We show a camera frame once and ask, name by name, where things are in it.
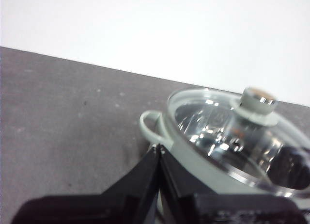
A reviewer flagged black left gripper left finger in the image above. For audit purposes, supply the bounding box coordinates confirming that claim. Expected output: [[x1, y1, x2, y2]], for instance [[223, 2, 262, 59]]
[[11, 144, 161, 224]]

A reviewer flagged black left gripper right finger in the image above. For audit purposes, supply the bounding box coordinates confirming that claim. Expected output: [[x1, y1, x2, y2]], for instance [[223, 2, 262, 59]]
[[159, 146, 305, 224]]

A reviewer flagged glass lid with green knob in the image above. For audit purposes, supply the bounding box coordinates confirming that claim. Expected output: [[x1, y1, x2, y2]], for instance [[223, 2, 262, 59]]
[[167, 86, 310, 198]]

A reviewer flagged pale green electric cooking pot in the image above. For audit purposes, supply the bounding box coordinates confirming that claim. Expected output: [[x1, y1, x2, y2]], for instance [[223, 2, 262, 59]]
[[139, 110, 310, 210]]

